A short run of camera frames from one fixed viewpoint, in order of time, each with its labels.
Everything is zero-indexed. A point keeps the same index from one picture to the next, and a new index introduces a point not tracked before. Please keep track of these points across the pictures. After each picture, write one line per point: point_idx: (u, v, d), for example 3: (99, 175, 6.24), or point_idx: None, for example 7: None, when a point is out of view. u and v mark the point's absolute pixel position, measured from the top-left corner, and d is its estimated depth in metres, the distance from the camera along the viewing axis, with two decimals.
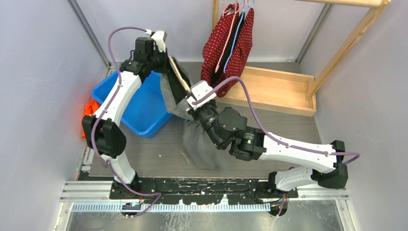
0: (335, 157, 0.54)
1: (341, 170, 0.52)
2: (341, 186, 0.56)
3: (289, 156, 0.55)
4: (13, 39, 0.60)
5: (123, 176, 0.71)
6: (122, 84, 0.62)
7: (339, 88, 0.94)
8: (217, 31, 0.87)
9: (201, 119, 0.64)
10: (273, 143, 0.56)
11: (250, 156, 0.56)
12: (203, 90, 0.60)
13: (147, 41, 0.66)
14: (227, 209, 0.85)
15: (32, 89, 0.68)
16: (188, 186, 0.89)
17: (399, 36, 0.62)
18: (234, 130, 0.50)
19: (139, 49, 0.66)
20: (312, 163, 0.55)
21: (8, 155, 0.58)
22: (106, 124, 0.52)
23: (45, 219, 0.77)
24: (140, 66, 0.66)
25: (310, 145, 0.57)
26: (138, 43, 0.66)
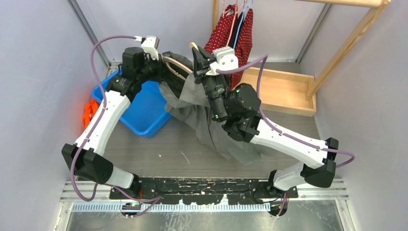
0: (325, 153, 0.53)
1: (329, 166, 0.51)
2: (327, 185, 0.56)
3: (279, 144, 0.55)
4: (12, 39, 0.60)
5: (121, 184, 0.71)
6: (107, 107, 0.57)
7: (339, 88, 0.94)
8: (218, 31, 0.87)
9: (206, 85, 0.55)
10: (267, 128, 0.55)
11: (241, 136, 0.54)
12: (229, 60, 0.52)
13: (136, 54, 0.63)
14: (227, 209, 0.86)
15: (32, 89, 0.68)
16: (188, 186, 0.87)
17: (399, 37, 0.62)
18: (249, 109, 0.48)
19: (127, 63, 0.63)
20: (300, 155, 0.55)
21: (8, 155, 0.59)
22: (87, 155, 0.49)
23: (46, 218, 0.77)
24: (129, 83, 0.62)
25: (303, 136, 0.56)
26: (125, 57, 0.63)
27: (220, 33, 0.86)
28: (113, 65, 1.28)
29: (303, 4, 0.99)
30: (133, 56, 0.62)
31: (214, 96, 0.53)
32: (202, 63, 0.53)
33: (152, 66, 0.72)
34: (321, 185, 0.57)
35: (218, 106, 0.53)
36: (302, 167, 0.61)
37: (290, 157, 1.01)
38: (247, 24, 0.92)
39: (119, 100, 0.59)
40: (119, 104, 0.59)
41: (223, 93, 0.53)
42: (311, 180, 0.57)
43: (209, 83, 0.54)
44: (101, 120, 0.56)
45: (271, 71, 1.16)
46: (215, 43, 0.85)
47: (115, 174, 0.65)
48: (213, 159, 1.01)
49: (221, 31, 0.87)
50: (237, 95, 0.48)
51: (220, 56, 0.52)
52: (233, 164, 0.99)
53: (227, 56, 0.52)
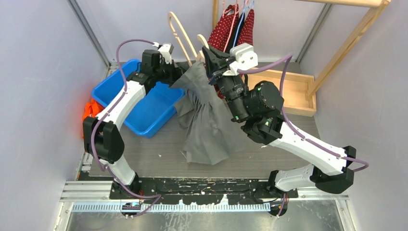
0: (345, 161, 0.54)
1: (348, 174, 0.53)
2: (339, 191, 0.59)
3: (300, 149, 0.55)
4: (13, 39, 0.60)
5: (122, 178, 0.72)
6: (127, 92, 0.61)
7: (339, 88, 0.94)
8: (218, 31, 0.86)
9: (223, 86, 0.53)
10: (290, 132, 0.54)
11: (262, 138, 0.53)
12: (248, 57, 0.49)
13: (154, 54, 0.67)
14: (227, 209, 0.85)
15: (32, 88, 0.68)
16: (188, 186, 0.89)
17: (399, 37, 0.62)
18: (273, 109, 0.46)
19: (146, 61, 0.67)
20: (319, 162, 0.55)
21: (8, 155, 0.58)
22: (106, 126, 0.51)
23: (46, 218, 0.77)
24: (146, 77, 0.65)
25: (323, 143, 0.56)
26: (144, 55, 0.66)
27: (220, 32, 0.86)
28: (113, 65, 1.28)
29: (304, 4, 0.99)
30: (151, 55, 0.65)
31: (232, 96, 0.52)
32: (218, 63, 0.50)
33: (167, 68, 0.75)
34: (332, 190, 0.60)
35: (238, 106, 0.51)
36: (312, 172, 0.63)
37: (290, 157, 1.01)
38: (247, 24, 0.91)
39: (138, 87, 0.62)
40: (137, 91, 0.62)
41: (241, 93, 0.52)
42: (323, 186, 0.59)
43: (226, 83, 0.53)
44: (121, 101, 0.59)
45: (271, 71, 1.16)
46: (214, 42, 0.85)
47: (121, 166, 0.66)
48: None
49: (221, 30, 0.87)
50: (258, 95, 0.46)
51: (239, 55, 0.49)
52: (233, 164, 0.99)
53: (247, 53, 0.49)
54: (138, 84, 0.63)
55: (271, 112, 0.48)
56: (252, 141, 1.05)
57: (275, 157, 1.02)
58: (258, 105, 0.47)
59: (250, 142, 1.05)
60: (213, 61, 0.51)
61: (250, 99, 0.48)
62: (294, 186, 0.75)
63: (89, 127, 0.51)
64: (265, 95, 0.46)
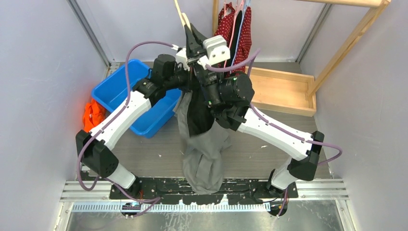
0: (310, 145, 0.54)
1: (313, 158, 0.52)
2: (310, 177, 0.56)
3: (266, 134, 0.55)
4: (13, 40, 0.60)
5: (121, 182, 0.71)
6: (129, 105, 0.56)
7: (339, 88, 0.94)
8: (223, 30, 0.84)
9: (199, 72, 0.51)
10: (254, 117, 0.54)
11: (229, 124, 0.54)
12: (220, 51, 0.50)
13: (168, 62, 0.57)
14: (227, 209, 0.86)
15: (32, 89, 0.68)
16: (188, 186, 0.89)
17: (399, 37, 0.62)
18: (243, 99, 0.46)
19: (158, 70, 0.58)
20: (286, 146, 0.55)
21: (8, 155, 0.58)
22: (97, 146, 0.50)
23: (46, 218, 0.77)
24: (155, 89, 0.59)
25: (289, 128, 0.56)
26: (156, 63, 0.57)
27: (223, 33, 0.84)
28: (113, 65, 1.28)
29: (304, 4, 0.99)
30: (163, 64, 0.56)
31: (206, 83, 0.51)
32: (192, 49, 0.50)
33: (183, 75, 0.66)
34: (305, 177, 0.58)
35: (210, 92, 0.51)
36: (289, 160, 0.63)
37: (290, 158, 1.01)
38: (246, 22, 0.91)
39: (142, 102, 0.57)
40: (140, 106, 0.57)
41: (215, 81, 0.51)
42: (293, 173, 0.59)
43: (201, 70, 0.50)
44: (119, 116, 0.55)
45: (270, 71, 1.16)
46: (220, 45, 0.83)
47: (120, 172, 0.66)
48: None
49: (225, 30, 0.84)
50: (233, 83, 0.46)
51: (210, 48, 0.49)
52: (233, 164, 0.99)
53: (218, 48, 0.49)
54: (143, 97, 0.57)
55: (241, 102, 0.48)
56: (252, 141, 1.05)
57: (275, 157, 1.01)
58: (231, 93, 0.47)
59: (250, 142, 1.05)
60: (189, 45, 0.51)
61: (225, 86, 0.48)
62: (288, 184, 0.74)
63: (81, 142, 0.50)
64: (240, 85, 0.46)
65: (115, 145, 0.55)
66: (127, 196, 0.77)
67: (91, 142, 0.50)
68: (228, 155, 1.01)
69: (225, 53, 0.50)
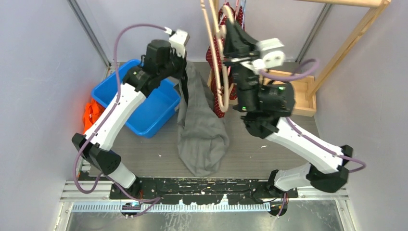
0: (340, 160, 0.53)
1: (343, 173, 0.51)
2: (333, 190, 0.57)
3: (297, 145, 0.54)
4: (14, 40, 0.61)
5: (121, 182, 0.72)
6: (120, 101, 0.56)
7: (339, 88, 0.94)
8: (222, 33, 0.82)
9: (237, 73, 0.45)
10: (287, 127, 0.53)
11: (259, 131, 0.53)
12: (274, 57, 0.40)
13: (161, 48, 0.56)
14: (227, 209, 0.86)
15: (32, 89, 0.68)
16: (188, 186, 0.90)
17: (399, 37, 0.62)
18: (287, 111, 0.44)
19: (150, 57, 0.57)
20: (315, 159, 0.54)
21: (8, 154, 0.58)
22: (93, 149, 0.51)
23: (46, 218, 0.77)
24: (146, 79, 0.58)
25: (320, 140, 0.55)
26: (149, 49, 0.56)
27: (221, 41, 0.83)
28: (113, 65, 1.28)
29: (304, 4, 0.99)
30: (157, 50, 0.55)
31: (244, 88, 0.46)
32: (240, 49, 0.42)
33: (176, 60, 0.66)
34: (326, 189, 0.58)
35: (247, 98, 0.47)
36: (309, 170, 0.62)
37: (290, 157, 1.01)
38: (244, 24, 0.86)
39: (133, 96, 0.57)
40: (132, 100, 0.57)
41: (254, 85, 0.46)
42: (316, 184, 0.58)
43: (242, 70, 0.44)
44: (111, 115, 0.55)
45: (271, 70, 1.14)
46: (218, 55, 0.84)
47: (120, 170, 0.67)
48: None
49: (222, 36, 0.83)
50: (279, 93, 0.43)
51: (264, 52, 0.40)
52: (233, 164, 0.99)
53: (273, 52, 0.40)
54: (134, 91, 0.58)
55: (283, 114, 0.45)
56: (252, 142, 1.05)
57: (275, 157, 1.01)
58: (275, 104, 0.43)
59: (250, 142, 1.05)
60: (234, 44, 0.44)
61: (269, 96, 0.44)
62: (292, 186, 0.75)
63: (77, 146, 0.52)
64: (286, 95, 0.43)
65: (113, 143, 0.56)
66: (129, 196, 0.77)
67: (86, 146, 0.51)
68: (228, 154, 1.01)
69: (280, 58, 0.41)
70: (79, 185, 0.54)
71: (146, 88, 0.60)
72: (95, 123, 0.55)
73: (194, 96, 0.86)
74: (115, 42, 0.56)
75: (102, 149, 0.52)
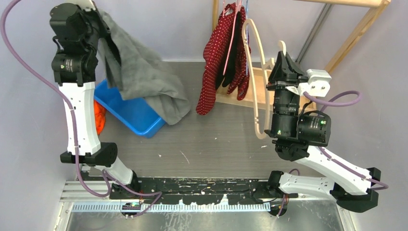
0: (369, 183, 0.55)
1: (372, 196, 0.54)
2: (361, 210, 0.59)
3: (326, 168, 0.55)
4: (14, 40, 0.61)
5: (122, 179, 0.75)
6: (74, 106, 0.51)
7: (339, 88, 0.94)
8: (219, 32, 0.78)
9: (279, 97, 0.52)
10: (317, 152, 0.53)
11: (289, 156, 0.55)
12: (320, 86, 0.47)
13: (69, 18, 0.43)
14: (227, 209, 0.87)
15: (32, 88, 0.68)
16: (188, 186, 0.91)
17: (398, 36, 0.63)
18: (325, 142, 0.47)
19: (66, 36, 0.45)
20: (344, 181, 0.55)
21: (8, 154, 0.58)
22: (86, 160, 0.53)
23: (45, 218, 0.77)
24: (78, 61, 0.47)
25: (349, 163, 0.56)
26: (55, 27, 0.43)
27: (217, 41, 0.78)
28: None
29: (304, 5, 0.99)
30: (65, 23, 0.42)
31: (283, 112, 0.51)
32: (287, 75, 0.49)
33: (92, 20, 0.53)
34: (352, 209, 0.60)
35: (284, 123, 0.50)
36: (333, 186, 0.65)
37: None
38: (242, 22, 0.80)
39: (81, 93, 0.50)
40: (85, 98, 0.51)
41: (292, 112, 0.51)
42: (344, 204, 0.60)
43: (284, 96, 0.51)
44: (78, 121, 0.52)
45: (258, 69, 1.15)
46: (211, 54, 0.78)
47: (116, 169, 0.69)
48: (213, 158, 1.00)
49: (218, 36, 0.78)
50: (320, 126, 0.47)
51: (313, 80, 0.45)
52: (232, 164, 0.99)
53: (320, 82, 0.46)
54: (78, 87, 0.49)
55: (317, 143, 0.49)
56: (251, 142, 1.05)
57: (275, 157, 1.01)
58: (316, 135, 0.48)
59: (249, 143, 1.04)
60: (284, 70, 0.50)
61: (310, 127, 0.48)
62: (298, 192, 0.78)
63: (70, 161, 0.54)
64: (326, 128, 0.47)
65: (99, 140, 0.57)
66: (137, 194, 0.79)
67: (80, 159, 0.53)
68: (228, 154, 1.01)
69: (324, 88, 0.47)
70: (90, 190, 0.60)
71: (88, 74, 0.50)
72: (70, 137, 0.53)
73: (124, 47, 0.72)
74: (8, 47, 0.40)
75: (95, 158, 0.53)
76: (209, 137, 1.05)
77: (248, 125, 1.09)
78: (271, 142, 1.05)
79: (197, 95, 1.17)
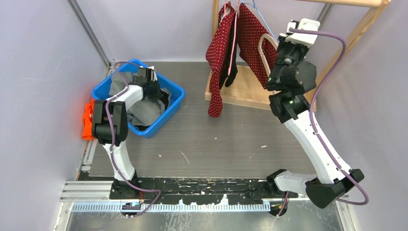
0: (343, 176, 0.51)
1: (337, 188, 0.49)
2: (322, 205, 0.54)
3: (307, 140, 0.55)
4: (14, 40, 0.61)
5: (124, 170, 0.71)
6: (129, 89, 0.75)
7: (339, 88, 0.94)
8: (222, 32, 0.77)
9: (282, 51, 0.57)
10: (307, 120, 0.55)
11: (280, 113, 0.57)
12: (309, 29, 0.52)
13: (149, 69, 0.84)
14: (228, 209, 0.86)
15: (32, 88, 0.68)
16: (188, 186, 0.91)
17: (398, 37, 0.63)
18: (299, 84, 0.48)
19: (141, 75, 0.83)
20: (318, 163, 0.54)
21: (8, 154, 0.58)
22: (117, 105, 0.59)
23: (46, 219, 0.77)
24: (143, 84, 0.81)
25: (333, 151, 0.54)
26: (141, 70, 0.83)
27: (222, 40, 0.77)
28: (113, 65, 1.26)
29: (304, 5, 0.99)
30: (146, 70, 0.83)
31: (280, 62, 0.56)
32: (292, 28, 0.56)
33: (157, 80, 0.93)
34: (316, 202, 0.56)
35: (275, 71, 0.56)
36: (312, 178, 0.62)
37: (290, 158, 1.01)
38: (253, 19, 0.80)
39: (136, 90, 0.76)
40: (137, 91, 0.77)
41: (289, 63, 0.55)
42: (310, 192, 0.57)
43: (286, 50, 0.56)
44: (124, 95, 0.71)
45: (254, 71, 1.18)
46: (219, 53, 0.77)
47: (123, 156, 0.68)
48: (214, 158, 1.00)
49: (223, 34, 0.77)
50: (296, 66, 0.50)
51: (302, 23, 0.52)
52: (232, 164, 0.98)
53: (309, 25, 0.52)
54: (137, 88, 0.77)
55: (298, 89, 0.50)
56: (252, 143, 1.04)
57: (276, 158, 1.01)
58: (290, 75, 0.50)
59: (250, 143, 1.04)
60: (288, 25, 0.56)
61: (288, 69, 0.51)
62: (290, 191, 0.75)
63: (100, 104, 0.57)
64: (301, 69, 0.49)
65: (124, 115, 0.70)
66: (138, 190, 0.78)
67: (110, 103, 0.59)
68: (229, 155, 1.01)
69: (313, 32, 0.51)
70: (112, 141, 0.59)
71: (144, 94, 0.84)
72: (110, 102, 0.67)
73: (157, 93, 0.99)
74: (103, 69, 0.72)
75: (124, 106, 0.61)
76: (209, 137, 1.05)
77: (248, 124, 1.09)
78: (271, 142, 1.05)
79: (197, 96, 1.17)
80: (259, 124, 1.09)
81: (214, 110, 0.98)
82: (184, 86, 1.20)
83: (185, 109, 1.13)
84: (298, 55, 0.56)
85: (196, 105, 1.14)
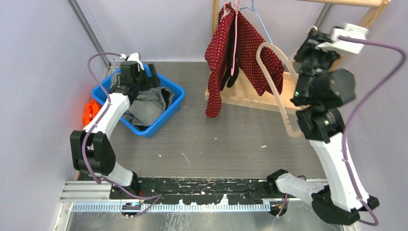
0: (360, 206, 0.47)
1: (353, 217, 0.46)
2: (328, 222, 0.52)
3: (332, 163, 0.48)
4: (14, 41, 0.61)
5: (121, 181, 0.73)
6: (112, 102, 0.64)
7: None
8: (222, 32, 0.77)
9: (308, 60, 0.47)
10: (338, 144, 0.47)
11: (310, 133, 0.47)
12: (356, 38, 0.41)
13: (133, 64, 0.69)
14: (228, 209, 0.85)
15: (32, 89, 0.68)
16: (188, 186, 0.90)
17: (398, 37, 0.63)
18: (337, 96, 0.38)
19: (124, 74, 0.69)
20: (337, 187, 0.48)
21: (8, 154, 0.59)
22: (96, 137, 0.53)
23: (46, 219, 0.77)
24: (128, 89, 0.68)
25: (356, 177, 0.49)
26: (123, 68, 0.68)
27: (221, 40, 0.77)
28: (113, 65, 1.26)
29: (304, 5, 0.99)
30: (129, 65, 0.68)
31: (308, 72, 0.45)
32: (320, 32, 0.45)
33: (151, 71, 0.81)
34: (322, 216, 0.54)
35: (302, 84, 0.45)
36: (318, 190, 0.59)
37: (290, 158, 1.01)
38: (248, 25, 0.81)
39: (121, 99, 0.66)
40: (122, 102, 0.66)
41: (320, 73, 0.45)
42: (318, 207, 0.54)
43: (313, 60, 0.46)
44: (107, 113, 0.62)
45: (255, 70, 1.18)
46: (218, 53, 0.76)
47: (116, 171, 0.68)
48: (214, 158, 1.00)
49: (223, 35, 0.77)
50: (329, 74, 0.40)
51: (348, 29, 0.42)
52: (232, 164, 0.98)
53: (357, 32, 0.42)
54: (122, 96, 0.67)
55: (334, 101, 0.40)
56: (252, 142, 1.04)
57: (276, 158, 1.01)
58: (324, 86, 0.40)
59: (250, 143, 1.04)
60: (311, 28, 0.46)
61: (321, 78, 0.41)
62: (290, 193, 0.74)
63: (77, 140, 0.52)
64: (337, 78, 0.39)
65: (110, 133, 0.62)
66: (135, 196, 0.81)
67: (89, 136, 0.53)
68: (229, 155, 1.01)
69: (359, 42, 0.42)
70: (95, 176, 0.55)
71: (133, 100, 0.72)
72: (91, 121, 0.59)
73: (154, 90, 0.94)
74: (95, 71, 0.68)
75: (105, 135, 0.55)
76: (209, 137, 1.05)
77: (248, 124, 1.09)
78: (271, 142, 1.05)
79: (197, 96, 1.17)
80: (259, 124, 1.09)
81: (213, 110, 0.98)
82: (184, 86, 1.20)
83: (185, 109, 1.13)
84: (327, 64, 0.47)
85: (196, 105, 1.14)
